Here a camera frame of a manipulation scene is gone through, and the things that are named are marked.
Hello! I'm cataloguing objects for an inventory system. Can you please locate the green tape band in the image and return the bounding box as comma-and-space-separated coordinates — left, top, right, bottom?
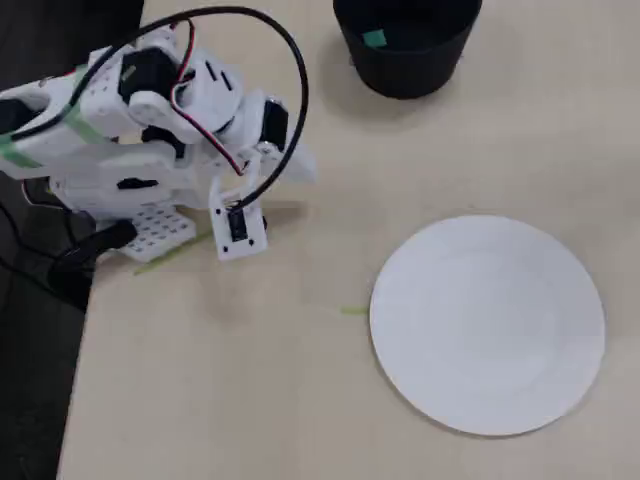
63, 67, 107, 147
0, 132, 40, 170

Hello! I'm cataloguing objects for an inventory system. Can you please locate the thin black power cable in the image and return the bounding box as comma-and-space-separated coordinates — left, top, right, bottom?
0, 202, 76, 297

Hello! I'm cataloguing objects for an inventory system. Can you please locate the long green tape strip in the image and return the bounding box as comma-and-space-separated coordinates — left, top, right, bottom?
132, 231, 214, 277

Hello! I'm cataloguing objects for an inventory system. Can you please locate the white round paper plate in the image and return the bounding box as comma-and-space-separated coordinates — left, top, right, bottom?
368, 214, 608, 438

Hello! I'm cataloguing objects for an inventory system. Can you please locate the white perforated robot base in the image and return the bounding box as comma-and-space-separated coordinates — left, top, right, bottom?
44, 174, 197, 264

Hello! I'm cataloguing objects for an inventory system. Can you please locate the white gripper with motor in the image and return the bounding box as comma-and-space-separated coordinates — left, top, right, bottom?
188, 47, 320, 184

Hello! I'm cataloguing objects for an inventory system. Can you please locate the black round bin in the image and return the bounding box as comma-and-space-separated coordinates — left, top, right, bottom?
332, 0, 484, 100

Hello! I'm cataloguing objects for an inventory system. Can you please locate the black table clamp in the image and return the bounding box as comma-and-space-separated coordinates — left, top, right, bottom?
48, 221, 138, 302

